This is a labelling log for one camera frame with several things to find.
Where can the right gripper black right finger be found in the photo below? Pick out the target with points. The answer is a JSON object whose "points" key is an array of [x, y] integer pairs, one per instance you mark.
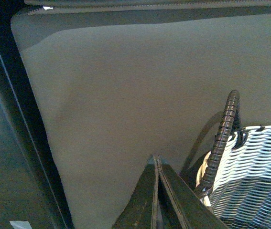
{"points": [[180, 207]]}

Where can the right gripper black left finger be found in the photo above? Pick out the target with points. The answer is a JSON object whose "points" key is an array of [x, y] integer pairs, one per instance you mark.
{"points": [[142, 207]]}

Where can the grey front-load washing machine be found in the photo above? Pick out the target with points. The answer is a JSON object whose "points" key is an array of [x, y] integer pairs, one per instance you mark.
{"points": [[30, 186]]}

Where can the woven wicker laundry basket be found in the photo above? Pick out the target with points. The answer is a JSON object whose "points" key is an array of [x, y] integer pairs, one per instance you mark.
{"points": [[234, 180]]}

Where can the white label on washer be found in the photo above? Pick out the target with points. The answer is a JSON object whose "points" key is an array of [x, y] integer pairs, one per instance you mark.
{"points": [[20, 224]]}

